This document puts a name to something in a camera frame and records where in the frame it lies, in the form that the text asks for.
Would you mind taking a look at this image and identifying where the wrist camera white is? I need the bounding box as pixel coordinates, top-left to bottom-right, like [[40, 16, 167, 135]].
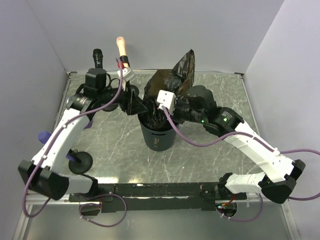
[[156, 90, 176, 115], [117, 63, 135, 82]]

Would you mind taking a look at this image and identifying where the dark blue trash bin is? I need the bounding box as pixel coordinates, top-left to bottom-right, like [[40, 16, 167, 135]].
[[138, 114, 177, 152]]

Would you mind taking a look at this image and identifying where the pink beige microphone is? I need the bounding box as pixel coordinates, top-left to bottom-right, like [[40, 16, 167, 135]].
[[116, 36, 130, 68]]

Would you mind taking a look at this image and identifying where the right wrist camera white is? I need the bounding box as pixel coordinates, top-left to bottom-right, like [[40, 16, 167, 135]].
[[156, 90, 176, 115]]

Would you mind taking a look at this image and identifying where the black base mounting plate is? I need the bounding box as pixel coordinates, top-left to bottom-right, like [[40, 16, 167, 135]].
[[68, 182, 247, 213]]

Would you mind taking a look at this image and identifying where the aluminium front rail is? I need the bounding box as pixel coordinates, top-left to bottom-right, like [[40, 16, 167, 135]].
[[23, 183, 266, 206]]

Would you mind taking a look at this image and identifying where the black stand of pink microphone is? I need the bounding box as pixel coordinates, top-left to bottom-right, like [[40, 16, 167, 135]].
[[127, 84, 140, 95]]

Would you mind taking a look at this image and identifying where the black plastic trash bag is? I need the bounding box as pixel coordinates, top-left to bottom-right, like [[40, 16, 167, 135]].
[[138, 49, 196, 132]]

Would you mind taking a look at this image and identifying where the purple microphone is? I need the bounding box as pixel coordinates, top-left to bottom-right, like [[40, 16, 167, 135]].
[[37, 131, 52, 144]]

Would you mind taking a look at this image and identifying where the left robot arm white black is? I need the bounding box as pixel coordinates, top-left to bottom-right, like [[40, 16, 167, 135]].
[[18, 67, 148, 201]]

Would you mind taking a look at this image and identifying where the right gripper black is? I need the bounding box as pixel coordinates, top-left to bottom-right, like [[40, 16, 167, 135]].
[[164, 98, 206, 125]]

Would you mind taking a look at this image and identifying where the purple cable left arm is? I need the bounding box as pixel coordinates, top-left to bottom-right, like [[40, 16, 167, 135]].
[[22, 57, 125, 218]]

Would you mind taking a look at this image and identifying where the purple wedge shaped box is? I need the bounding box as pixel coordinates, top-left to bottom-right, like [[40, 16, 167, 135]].
[[84, 119, 93, 129]]

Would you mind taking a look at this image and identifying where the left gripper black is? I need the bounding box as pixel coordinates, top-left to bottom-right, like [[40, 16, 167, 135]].
[[98, 79, 149, 115]]

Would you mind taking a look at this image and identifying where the black microphone orange ring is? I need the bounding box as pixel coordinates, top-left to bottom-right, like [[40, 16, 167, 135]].
[[92, 48, 104, 70]]

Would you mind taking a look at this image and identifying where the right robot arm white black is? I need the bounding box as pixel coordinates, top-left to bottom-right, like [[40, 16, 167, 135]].
[[172, 85, 306, 204]]

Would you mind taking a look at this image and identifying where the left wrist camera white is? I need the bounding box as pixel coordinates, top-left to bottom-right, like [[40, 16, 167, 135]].
[[117, 63, 135, 82]]

